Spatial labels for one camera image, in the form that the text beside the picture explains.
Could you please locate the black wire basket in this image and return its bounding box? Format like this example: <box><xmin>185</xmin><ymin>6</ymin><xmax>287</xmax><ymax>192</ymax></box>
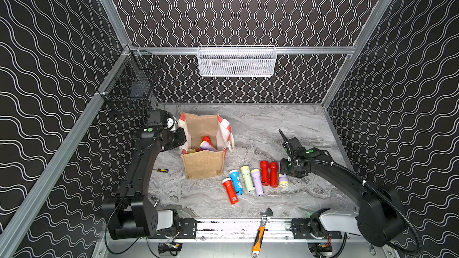
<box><xmin>102</xmin><ymin>50</ymin><xmax>164</xmax><ymax>116</ymax></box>

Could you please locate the red flashlight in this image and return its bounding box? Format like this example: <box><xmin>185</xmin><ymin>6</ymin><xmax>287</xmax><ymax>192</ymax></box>
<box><xmin>260</xmin><ymin>161</ymin><xmax>270</xmax><ymax>186</ymax></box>
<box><xmin>202</xmin><ymin>136</ymin><xmax>213</xmax><ymax>146</ymax></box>
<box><xmin>270</xmin><ymin>162</ymin><xmax>279</xmax><ymax>188</ymax></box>
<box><xmin>222</xmin><ymin>177</ymin><xmax>239</xmax><ymax>205</ymax></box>

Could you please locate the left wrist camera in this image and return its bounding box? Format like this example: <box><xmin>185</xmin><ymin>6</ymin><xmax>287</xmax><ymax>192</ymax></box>
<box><xmin>145</xmin><ymin>109</ymin><xmax>178</xmax><ymax>132</ymax></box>

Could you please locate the purple flashlight yellow rim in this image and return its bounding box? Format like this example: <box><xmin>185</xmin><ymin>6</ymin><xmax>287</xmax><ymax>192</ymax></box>
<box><xmin>200</xmin><ymin>142</ymin><xmax>218</xmax><ymax>152</ymax></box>

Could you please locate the orange adjustable wrench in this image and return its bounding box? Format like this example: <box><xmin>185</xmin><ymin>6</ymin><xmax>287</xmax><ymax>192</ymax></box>
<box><xmin>252</xmin><ymin>208</ymin><xmax>273</xmax><ymax>258</ymax></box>

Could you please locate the yellow black screwdriver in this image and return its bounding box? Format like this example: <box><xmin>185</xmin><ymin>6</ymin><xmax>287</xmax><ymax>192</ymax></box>
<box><xmin>154</xmin><ymin>168</ymin><xmax>169</xmax><ymax>173</ymax></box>

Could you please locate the white wire basket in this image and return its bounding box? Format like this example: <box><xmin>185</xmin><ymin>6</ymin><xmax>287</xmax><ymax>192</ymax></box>
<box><xmin>197</xmin><ymin>45</ymin><xmax>277</xmax><ymax>77</ymax></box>

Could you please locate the metal base rail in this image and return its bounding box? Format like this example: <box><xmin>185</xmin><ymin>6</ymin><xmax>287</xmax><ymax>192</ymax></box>
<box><xmin>150</xmin><ymin>212</ymin><xmax>327</xmax><ymax>242</ymax></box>

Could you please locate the aluminium corner post right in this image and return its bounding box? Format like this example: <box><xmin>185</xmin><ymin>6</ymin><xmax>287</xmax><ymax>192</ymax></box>
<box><xmin>322</xmin><ymin>0</ymin><xmax>392</xmax><ymax>110</ymax></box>

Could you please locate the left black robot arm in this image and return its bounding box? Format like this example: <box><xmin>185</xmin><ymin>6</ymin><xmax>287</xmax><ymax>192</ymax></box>
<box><xmin>102</xmin><ymin>128</ymin><xmax>186</xmax><ymax>240</ymax></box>

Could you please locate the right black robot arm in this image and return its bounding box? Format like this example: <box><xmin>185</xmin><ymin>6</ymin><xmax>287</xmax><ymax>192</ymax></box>
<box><xmin>279</xmin><ymin>137</ymin><xmax>423</xmax><ymax>257</ymax></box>

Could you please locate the blue flashlight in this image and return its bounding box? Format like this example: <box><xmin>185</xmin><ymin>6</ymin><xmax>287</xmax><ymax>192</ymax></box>
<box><xmin>229</xmin><ymin>169</ymin><xmax>244</xmax><ymax>195</ymax></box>

